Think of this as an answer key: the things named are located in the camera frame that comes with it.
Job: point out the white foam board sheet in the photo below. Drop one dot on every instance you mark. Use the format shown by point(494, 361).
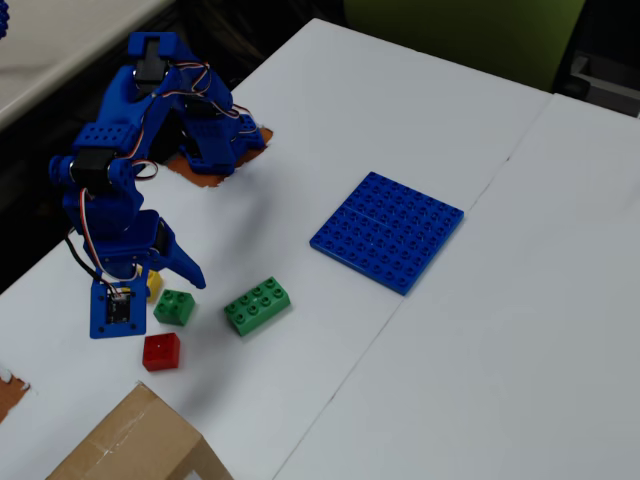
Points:
point(500, 350)
point(310, 350)

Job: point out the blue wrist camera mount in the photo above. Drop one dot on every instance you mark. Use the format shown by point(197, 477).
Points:
point(102, 320)

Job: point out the blue 3D printed robot arm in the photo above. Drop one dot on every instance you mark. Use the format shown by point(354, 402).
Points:
point(115, 110)

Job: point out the brown cardboard box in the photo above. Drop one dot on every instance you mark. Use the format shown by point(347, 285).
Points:
point(140, 440)

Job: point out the green 2x4 toy block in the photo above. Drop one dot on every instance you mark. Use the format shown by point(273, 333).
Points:
point(256, 306)

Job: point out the grey box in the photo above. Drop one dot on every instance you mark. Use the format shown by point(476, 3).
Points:
point(600, 80)

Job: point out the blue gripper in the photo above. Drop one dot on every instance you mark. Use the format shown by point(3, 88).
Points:
point(176, 248)

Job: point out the blue 8x8 toy baseplate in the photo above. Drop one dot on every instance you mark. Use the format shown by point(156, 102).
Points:
point(387, 232)

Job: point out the green chair back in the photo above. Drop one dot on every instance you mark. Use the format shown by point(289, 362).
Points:
point(460, 35)

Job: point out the white side desk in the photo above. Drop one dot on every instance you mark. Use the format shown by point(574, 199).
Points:
point(60, 45)

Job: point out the blue beaded object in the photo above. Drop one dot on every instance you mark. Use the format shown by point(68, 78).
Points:
point(4, 22)

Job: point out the red 2x2 toy block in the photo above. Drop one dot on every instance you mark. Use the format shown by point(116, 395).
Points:
point(161, 352)

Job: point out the yellow 2x2 toy block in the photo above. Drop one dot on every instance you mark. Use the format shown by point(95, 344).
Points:
point(155, 286)

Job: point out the green 2x2 toy block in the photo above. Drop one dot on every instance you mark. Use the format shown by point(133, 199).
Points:
point(174, 307)

